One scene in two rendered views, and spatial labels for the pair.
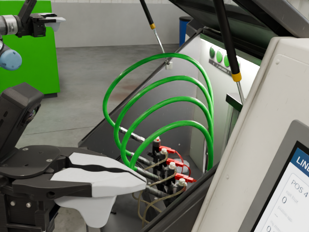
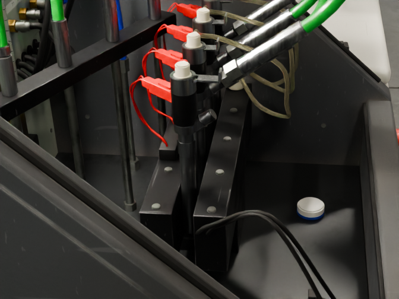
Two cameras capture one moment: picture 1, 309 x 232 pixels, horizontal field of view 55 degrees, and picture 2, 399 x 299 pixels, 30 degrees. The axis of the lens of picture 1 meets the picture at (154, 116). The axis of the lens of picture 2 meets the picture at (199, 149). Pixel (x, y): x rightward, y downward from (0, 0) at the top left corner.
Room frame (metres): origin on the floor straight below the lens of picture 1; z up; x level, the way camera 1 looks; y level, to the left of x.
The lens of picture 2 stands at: (1.52, 0.33, 1.48)
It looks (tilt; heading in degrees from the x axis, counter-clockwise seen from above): 31 degrees down; 207
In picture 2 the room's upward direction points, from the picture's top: 2 degrees counter-clockwise
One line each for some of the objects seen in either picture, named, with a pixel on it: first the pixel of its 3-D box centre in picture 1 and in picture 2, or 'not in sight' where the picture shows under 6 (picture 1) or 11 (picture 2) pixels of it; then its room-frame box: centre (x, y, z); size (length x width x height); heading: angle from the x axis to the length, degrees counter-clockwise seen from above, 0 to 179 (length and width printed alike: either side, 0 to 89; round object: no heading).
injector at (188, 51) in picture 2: (159, 179); (205, 123); (0.80, -0.03, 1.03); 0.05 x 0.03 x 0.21; 108
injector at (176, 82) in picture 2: (152, 165); (196, 157); (0.88, 0.00, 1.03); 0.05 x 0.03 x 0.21; 108
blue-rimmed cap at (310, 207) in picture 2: not in sight; (310, 208); (0.67, 0.07, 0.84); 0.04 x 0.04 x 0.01
